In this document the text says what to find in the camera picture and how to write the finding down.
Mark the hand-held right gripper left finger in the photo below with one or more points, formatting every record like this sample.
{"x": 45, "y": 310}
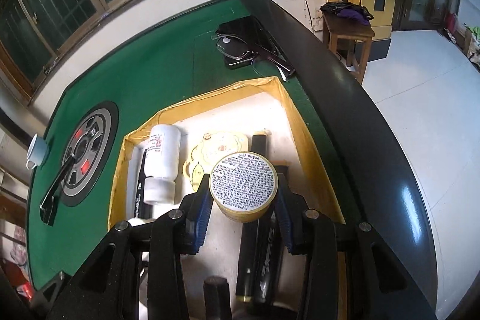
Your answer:
{"x": 198, "y": 218}

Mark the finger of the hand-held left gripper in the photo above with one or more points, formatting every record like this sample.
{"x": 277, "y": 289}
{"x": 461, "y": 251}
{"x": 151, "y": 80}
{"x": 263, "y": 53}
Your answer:
{"x": 47, "y": 292}

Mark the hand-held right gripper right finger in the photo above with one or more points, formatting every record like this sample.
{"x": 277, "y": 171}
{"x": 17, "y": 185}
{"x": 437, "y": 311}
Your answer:
{"x": 288, "y": 226}

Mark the black marker with white print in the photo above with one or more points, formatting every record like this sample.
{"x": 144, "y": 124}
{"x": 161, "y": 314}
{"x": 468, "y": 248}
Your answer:
{"x": 268, "y": 267}

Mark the black marker cream caps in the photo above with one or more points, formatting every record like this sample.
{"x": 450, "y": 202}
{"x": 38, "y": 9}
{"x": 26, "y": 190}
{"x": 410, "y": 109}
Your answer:
{"x": 249, "y": 260}

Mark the yellow round tin white label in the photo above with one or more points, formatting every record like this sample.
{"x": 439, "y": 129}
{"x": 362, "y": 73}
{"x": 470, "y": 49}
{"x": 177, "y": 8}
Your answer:
{"x": 243, "y": 181}

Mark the tall white plastic bottle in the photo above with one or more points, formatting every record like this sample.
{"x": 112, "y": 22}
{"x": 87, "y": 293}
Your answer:
{"x": 163, "y": 155}

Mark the yellow edged white tray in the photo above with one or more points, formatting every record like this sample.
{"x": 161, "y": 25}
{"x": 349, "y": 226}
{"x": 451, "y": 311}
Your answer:
{"x": 240, "y": 110}

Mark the pale yellow cartoon tin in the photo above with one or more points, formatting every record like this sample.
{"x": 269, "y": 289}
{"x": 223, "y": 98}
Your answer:
{"x": 202, "y": 158}

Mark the black marker purple cap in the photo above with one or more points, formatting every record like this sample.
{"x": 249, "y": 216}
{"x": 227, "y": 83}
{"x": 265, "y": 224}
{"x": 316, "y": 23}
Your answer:
{"x": 140, "y": 200}

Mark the long black tool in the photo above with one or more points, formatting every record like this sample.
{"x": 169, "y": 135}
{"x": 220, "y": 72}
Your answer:
{"x": 52, "y": 200}

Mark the white mug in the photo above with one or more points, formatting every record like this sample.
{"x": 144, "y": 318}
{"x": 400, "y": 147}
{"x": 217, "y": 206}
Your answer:
{"x": 37, "y": 151}

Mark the wooden stool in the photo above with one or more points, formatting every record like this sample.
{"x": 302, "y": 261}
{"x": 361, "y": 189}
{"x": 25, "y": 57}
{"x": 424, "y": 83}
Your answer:
{"x": 348, "y": 31}

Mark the dark purple cloth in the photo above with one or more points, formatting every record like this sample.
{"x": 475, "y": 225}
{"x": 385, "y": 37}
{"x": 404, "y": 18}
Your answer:
{"x": 347, "y": 10}

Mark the wooden framed barred window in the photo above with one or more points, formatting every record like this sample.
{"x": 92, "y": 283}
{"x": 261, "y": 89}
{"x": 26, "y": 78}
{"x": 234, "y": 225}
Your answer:
{"x": 56, "y": 5}

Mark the bed with printed blanket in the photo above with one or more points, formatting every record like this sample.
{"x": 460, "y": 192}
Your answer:
{"x": 474, "y": 46}

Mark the red bag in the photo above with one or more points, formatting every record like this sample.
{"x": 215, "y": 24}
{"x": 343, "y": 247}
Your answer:
{"x": 450, "y": 24}

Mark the green cloth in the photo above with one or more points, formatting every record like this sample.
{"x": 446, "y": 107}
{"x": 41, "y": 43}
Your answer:
{"x": 475, "y": 30}

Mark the black frame eyeglasses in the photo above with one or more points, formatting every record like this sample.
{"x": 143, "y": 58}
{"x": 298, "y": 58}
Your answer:
{"x": 279, "y": 64}

